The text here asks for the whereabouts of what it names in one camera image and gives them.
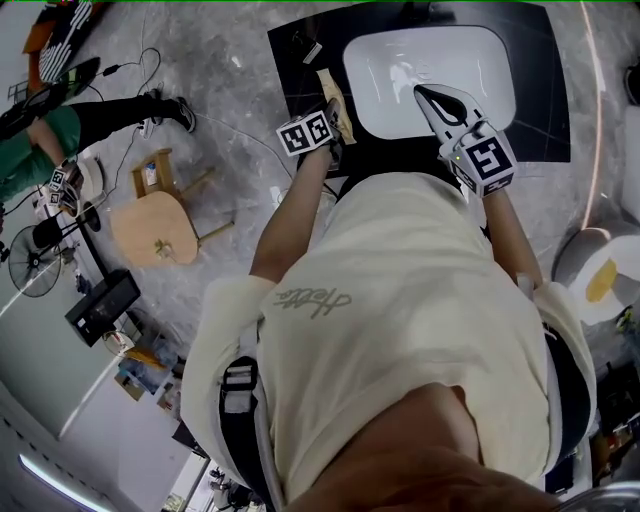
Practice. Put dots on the small black box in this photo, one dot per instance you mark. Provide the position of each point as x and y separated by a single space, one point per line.
307 47

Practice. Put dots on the white round stool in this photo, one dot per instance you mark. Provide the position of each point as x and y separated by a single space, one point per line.
91 176

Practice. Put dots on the person's left forearm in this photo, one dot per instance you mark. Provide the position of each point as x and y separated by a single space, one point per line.
287 215

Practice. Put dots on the small wooden stool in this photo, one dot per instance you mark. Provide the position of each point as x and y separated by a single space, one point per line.
160 172

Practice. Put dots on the yellow pad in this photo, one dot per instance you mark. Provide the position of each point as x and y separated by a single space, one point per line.
602 282

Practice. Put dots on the white wash basin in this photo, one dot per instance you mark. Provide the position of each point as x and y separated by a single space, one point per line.
430 50

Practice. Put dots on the person's face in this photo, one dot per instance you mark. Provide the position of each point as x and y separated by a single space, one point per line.
450 465

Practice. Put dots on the tan cloth strip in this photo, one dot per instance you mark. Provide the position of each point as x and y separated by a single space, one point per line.
327 85

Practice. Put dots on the black backpack harness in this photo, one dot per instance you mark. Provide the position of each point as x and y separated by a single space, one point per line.
240 425

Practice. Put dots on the person's cream t-shirt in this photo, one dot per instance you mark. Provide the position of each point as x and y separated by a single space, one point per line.
390 280

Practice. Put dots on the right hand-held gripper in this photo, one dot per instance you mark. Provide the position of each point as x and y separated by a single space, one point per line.
487 162

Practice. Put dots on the black vanity counter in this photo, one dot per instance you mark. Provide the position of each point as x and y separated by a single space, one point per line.
540 75

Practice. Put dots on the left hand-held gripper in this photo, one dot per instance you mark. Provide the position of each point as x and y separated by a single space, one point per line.
305 135

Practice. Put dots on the black standing fan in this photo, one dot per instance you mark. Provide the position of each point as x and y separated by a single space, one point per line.
32 260

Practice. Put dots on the black rectangular case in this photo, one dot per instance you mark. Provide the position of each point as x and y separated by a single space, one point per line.
102 307

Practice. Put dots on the white power strip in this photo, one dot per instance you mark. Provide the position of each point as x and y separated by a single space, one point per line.
148 129

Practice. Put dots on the black white striped cloth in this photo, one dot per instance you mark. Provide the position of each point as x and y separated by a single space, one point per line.
65 35

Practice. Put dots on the person's right forearm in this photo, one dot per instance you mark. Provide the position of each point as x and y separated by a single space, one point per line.
510 235

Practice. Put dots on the wooden side table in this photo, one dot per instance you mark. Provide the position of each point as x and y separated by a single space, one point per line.
155 227

